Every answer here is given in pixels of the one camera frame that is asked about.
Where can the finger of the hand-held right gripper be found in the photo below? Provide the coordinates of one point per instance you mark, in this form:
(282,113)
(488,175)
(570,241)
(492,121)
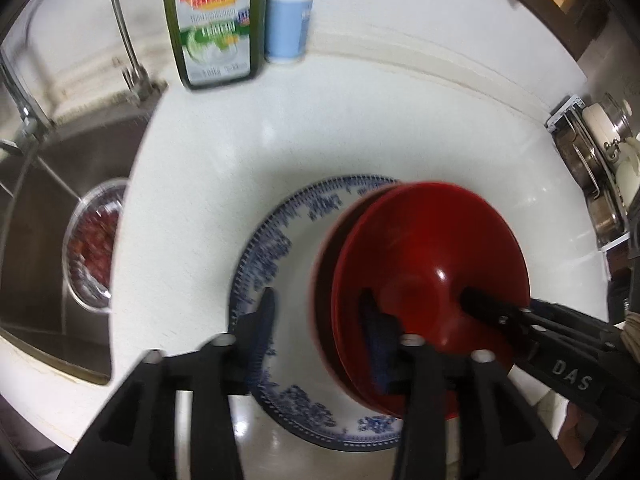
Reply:
(575,317)
(492,307)

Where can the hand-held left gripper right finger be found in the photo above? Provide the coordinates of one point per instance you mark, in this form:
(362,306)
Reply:
(377,345)

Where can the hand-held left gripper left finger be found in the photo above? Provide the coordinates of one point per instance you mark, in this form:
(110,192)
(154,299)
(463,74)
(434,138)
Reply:
(262,325)

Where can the small blue patterned plate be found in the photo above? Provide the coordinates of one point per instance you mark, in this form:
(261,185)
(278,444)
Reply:
(290,280)

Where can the red and black bowl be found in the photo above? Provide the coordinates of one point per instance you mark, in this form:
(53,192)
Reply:
(440,250)

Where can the cream ceramic pot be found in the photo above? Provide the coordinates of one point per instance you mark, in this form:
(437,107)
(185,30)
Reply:
(630,165)

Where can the wide steel pot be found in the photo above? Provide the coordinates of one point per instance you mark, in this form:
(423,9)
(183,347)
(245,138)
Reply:
(575,155)

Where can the steel strainer bowl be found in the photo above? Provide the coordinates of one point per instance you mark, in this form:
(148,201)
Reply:
(95,245)

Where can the white enamel pot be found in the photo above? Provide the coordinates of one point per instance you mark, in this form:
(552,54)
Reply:
(600,125)

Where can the white steel pot rack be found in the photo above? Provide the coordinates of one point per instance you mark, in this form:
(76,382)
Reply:
(565,115)

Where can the steel pot with lid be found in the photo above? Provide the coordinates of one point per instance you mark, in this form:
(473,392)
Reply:
(620,110)

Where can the steel sink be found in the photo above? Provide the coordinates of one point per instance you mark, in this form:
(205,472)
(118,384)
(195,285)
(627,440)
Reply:
(45,210)

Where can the green dish soap bottle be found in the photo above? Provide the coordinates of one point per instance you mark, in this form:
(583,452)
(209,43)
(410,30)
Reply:
(215,20)

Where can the white blue pump bottle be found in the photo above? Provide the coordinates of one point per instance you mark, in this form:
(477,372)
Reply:
(287,15)

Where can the thick steel kitchen faucet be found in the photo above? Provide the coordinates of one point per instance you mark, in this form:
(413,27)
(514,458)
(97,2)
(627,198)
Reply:
(20,100)

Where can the thin curved steel faucet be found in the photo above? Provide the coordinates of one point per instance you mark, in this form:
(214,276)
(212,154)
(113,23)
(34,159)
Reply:
(117,10)

